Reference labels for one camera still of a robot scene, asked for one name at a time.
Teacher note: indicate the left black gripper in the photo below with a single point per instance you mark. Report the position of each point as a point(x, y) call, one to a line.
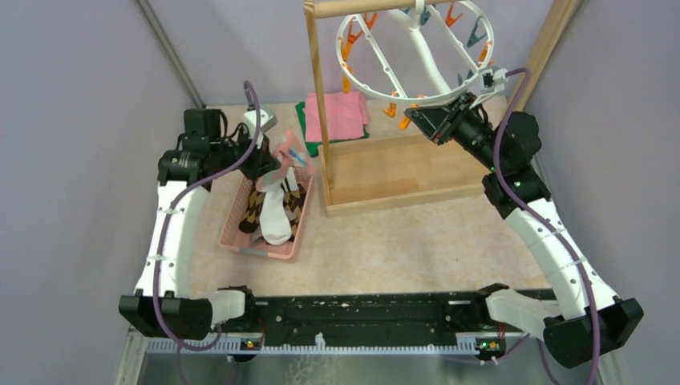
point(262, 161)

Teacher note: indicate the pink plastic basket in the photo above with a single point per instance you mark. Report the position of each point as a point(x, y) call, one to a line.
point(234, 240)

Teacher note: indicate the pink patterned sock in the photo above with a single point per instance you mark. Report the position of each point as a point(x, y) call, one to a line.
point(291, 152)

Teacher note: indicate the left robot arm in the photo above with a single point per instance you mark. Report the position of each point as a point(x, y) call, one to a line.
point(161, 305)

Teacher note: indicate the wooden hanger rack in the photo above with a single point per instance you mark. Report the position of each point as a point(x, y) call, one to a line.
point(367, 175)

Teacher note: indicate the brown argyle sock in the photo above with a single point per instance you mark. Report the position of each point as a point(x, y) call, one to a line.
point(250, 220)
point(293, 205)

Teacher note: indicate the pink folded cloth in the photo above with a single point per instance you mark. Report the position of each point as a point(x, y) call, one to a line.
point(346, 116)

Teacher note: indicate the orange clip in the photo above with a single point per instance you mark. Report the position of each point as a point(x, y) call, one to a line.
point(390, 111)

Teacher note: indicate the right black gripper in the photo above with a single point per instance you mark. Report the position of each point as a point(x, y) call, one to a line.
point(439, 123)

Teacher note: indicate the white round clip hanger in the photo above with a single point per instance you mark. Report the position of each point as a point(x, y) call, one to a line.
point(382, 51)

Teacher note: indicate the white tall sock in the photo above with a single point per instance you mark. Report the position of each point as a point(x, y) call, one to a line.
point(275, 227)

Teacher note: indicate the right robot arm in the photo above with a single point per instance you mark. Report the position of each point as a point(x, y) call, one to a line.
point(588, 318)

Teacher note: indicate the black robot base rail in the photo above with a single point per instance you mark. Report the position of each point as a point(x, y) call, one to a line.
point(438, 319)

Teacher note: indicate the green folded cloth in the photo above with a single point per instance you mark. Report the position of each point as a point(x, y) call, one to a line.
point(313, 147)

